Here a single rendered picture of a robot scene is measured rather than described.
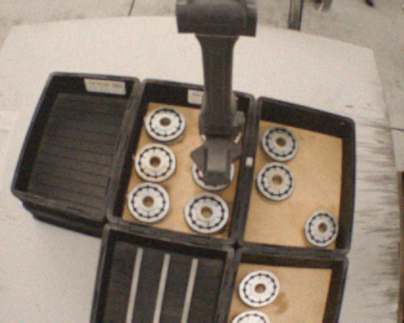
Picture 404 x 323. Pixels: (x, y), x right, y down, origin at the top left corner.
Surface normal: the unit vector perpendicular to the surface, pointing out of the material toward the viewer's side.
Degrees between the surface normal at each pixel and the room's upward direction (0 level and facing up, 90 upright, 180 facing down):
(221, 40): 96
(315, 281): 0
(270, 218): 0
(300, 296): 0
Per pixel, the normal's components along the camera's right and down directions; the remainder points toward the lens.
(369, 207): 0.05, -0.43
